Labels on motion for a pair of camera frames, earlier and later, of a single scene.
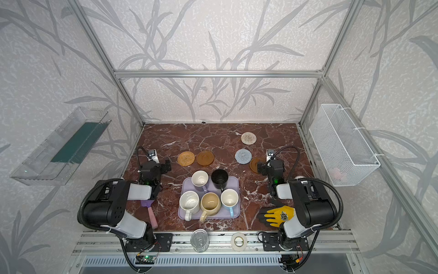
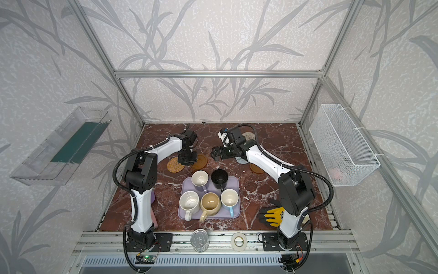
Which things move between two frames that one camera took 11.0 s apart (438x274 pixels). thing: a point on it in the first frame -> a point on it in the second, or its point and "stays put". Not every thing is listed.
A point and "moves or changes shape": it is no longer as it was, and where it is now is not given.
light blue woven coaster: (243, 156) stays put
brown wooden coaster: (205, 158) moves or changes shape
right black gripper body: (271, 166) -> (220, 152)
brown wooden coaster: (253, 165) stays put
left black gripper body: (159, 166) -> (187, 157)
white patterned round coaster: (248, 138) stays put
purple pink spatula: (147, 203) stays put
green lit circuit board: (145, 259) stays put
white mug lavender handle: (199, 178) stays put
